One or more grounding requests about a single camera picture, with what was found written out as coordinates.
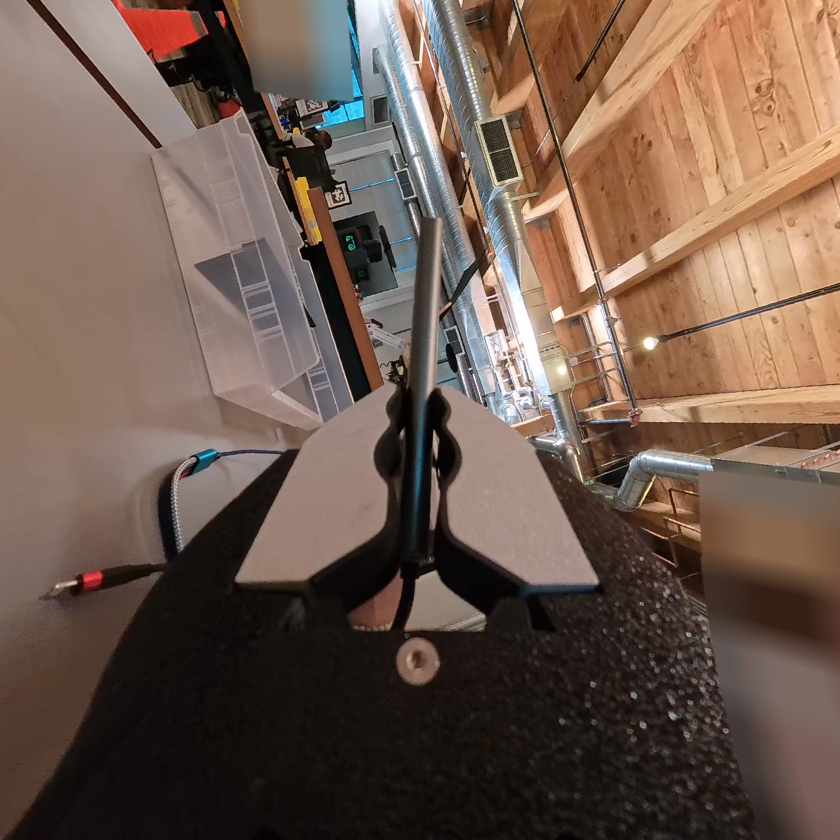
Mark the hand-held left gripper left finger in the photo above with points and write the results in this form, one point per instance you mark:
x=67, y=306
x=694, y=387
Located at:
x=321, y=518

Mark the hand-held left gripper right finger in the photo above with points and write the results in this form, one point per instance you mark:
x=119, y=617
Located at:
x=518, y=518

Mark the grey usb hub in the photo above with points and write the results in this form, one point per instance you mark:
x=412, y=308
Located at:
x=423, y=328

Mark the clear plastic bin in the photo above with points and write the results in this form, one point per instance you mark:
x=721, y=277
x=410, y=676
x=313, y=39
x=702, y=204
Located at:
x=249, y=197

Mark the small yellow bin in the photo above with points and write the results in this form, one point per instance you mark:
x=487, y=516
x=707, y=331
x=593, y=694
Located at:
x=303, y=203

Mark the black white tag sign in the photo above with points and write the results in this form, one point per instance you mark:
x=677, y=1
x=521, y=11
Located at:
x=338, y=195
x=310, y=107

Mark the red plastic bin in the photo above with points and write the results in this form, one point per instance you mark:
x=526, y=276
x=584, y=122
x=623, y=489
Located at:
x=164, y=26

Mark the silver elbow duct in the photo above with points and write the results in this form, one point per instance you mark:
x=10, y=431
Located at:
x=656, y=469

